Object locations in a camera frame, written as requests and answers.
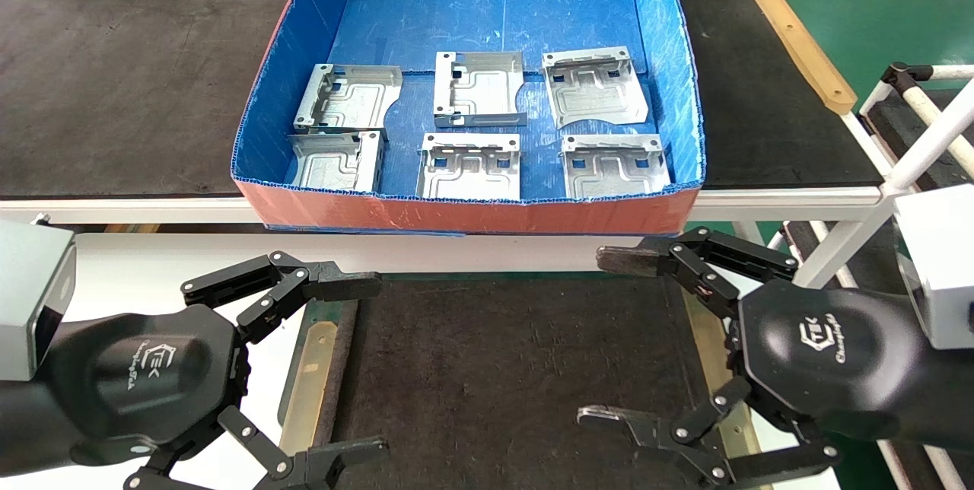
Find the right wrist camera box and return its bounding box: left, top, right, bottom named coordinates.
left=893, top=184, right=974, bottom=351

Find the tan edge strip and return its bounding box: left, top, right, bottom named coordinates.
left=279, top=320, right=340, bottom=455
left=681, top=292, right=762, bottom=476

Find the long tan wooden strip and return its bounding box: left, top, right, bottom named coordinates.
left=740, top=0, right=858, bottom=116

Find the white pipe rack frame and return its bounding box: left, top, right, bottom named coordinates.
left=791, top=62, right=974, bottom=289

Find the blue corrugated box orange outside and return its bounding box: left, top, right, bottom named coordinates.
left=231, top=0, right=707, bottom=237

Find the small black work mat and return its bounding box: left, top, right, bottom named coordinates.
left=335, top=275, right=743, bottom=490

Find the metal bracket with side wall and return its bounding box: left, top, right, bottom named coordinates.
left=288, top=131, right=384, bottom=195

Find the black pipe joint clamp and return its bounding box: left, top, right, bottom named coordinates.
left=880, top=62, right=934, bottom=100

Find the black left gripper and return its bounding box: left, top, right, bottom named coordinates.
left=0, top=250, right=390, bottom=490

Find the stamped sheet metal bracket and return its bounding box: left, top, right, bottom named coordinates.
left=415, top=132, right=522, bottom=201
left=541, top=46, right=650, bottom=131
left=433, top=51, right=528, bottom=129
left=561, top=133, right=673, bottom=201

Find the metal bracket with curved cutout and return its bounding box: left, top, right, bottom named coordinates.
left=293, top=63, right=403, bottom=135

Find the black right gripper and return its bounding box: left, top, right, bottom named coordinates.
left=576, top=227, right=974, bottom=487

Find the large black rubber mat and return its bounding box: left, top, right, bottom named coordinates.
left=0, top=0, right=885, bottom=199

